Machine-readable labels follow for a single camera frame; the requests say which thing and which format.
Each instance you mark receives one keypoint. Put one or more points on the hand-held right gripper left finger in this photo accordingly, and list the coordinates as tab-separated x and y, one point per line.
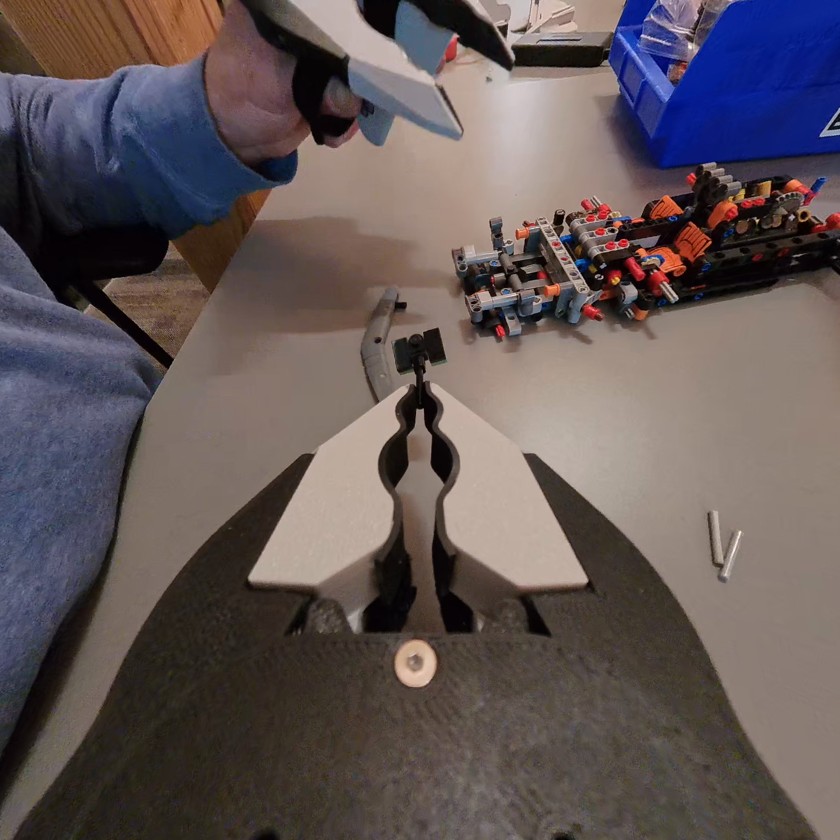
328	512

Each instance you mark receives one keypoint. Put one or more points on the person's left hand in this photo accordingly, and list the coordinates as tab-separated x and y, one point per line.
256	98

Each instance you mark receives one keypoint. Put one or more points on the grey lego axle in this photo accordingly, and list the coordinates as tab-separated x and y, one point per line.
715	538
730	558

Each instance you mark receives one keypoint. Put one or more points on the black green lego piece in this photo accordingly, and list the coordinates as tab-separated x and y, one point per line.
420	348

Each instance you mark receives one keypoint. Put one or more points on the grey curved lego panel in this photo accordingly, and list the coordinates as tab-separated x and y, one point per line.
379	341

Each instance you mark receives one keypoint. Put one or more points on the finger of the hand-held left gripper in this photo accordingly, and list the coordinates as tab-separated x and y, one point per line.
400	92
423	39

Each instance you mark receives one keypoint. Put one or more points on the person's torso in blue sweater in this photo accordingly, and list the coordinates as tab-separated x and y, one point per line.
59	459

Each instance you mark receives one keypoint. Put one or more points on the white cardboard cutouts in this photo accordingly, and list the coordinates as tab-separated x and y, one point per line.
525	16

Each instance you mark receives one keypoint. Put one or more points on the black foam block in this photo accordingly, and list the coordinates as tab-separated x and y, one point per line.
564	49

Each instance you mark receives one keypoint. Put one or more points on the lego chassis model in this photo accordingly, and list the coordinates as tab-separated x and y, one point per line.
623	262

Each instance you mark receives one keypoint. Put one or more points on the blue storage bin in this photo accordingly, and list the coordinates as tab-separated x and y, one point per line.
741	98

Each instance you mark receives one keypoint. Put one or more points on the clear plastic bags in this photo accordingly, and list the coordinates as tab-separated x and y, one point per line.
676	33

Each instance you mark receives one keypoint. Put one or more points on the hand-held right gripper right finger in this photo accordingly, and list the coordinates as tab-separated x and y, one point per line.
505	518

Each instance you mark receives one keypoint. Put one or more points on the black chair frame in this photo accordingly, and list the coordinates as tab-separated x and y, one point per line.
111	262

